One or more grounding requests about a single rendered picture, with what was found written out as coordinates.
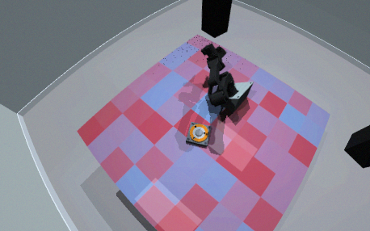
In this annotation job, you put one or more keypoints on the orange round plate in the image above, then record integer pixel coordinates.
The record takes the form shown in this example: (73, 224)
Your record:
(199, 138)

